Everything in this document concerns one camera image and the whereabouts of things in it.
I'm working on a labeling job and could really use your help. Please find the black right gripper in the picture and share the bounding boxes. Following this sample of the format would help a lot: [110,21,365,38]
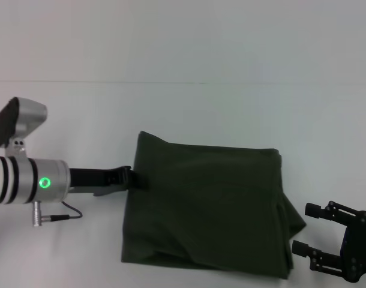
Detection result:
[292,200,366,278]

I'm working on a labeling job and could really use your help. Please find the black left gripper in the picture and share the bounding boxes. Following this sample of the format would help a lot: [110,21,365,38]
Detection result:
[68,165,150,198]

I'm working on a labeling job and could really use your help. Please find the dark green t-shirt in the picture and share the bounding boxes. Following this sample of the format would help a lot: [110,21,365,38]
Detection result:
[119,130,308,281]

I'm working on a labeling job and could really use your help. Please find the thin left arm cable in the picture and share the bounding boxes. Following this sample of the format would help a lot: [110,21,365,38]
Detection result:
[32,200,83,228]

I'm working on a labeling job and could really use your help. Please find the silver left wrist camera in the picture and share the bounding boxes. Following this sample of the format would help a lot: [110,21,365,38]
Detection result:
[0,96,49,158]

